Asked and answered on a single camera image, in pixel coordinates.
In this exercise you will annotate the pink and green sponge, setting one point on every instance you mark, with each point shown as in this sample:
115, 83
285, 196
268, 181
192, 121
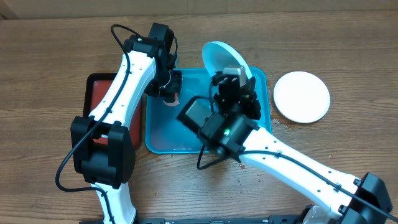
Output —
172, 102

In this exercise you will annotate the light blue plate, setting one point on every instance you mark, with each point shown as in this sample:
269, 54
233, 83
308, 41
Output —
218, 55

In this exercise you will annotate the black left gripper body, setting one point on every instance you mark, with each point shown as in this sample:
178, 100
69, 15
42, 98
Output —
167, 83

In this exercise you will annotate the black tray with red liquid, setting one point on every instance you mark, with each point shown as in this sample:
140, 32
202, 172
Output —
97, 85

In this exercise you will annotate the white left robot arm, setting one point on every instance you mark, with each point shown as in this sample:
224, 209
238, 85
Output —
102, 149

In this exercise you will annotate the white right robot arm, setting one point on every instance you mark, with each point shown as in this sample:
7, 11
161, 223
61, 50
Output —
338, 197

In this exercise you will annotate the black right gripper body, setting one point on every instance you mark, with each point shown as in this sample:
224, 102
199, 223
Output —
240, 105

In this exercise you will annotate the white plate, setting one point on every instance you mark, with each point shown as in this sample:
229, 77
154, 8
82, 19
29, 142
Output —
301, 97

